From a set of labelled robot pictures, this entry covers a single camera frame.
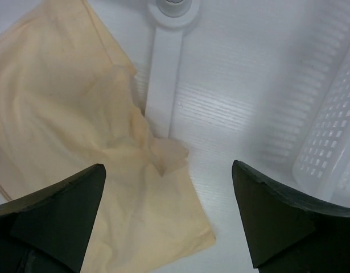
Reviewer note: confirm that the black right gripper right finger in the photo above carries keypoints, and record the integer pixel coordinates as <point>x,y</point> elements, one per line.
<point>287,230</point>

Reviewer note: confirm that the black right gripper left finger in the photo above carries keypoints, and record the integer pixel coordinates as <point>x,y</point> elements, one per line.
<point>49,230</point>

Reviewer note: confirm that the beige underwear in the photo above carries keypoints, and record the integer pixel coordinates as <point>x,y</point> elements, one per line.
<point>66,104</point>

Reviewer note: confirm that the white plastic basket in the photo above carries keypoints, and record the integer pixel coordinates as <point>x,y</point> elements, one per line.
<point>305,125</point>

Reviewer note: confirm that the white clothes rack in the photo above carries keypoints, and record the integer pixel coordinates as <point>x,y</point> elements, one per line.
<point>172,20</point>

